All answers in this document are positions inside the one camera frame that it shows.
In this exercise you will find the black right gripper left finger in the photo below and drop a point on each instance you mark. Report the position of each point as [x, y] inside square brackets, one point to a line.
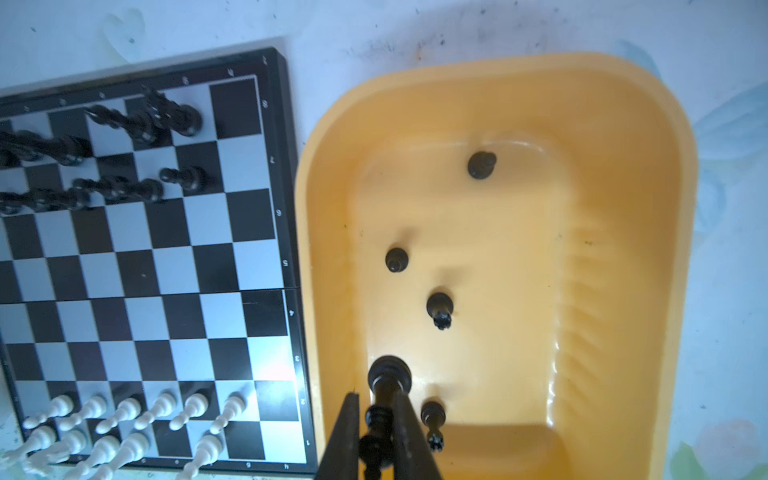
[341, 456]

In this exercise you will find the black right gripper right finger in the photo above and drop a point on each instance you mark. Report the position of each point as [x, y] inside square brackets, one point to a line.
[413, 459]

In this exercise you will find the black tall chess piece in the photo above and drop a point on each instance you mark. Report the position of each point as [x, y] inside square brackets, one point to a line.
[387, 376]

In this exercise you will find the black pawn mid tub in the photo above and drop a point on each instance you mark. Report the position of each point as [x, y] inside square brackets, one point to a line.
[396, 260]

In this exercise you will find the black chess piece centre tub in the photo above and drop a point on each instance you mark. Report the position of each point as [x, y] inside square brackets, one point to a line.
[440, 308]

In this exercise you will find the black chess piece on board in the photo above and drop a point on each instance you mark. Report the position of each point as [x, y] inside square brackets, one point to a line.
[170, 115]

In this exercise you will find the black rook in tub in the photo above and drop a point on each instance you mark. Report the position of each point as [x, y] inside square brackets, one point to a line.
[433, 416]

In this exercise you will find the black white chessboard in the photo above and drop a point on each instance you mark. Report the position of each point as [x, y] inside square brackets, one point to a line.
[162, 267]

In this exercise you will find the yellow plastic tub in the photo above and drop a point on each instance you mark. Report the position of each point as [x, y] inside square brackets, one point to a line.
[567, 266]

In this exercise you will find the black pawn far end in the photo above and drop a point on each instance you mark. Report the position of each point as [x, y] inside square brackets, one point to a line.
[481, 164]

